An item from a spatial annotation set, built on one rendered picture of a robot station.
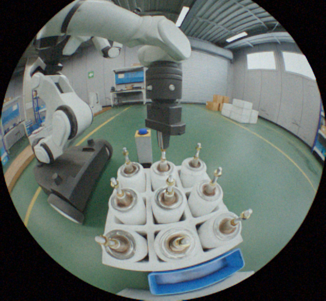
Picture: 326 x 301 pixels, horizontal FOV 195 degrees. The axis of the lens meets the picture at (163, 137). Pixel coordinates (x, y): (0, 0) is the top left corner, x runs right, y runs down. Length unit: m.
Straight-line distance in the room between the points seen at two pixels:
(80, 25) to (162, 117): 0.23
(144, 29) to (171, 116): 0.17
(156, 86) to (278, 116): 5.22
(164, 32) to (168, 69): 0.07
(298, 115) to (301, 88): 1.07
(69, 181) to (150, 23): 0.57
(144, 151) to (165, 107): 0.29
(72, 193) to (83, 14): 0.53
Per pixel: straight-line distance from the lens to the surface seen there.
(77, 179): 0.53
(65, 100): 0.45
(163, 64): 0.21
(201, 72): 5.83
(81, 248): 0.62
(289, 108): 5.17
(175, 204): 0.26
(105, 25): 0.18
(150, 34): 0.18
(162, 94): 0.20
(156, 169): 0.33
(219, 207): 0.38
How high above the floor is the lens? 0.49
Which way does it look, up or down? 26 degrees down
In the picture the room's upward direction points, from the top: straight up
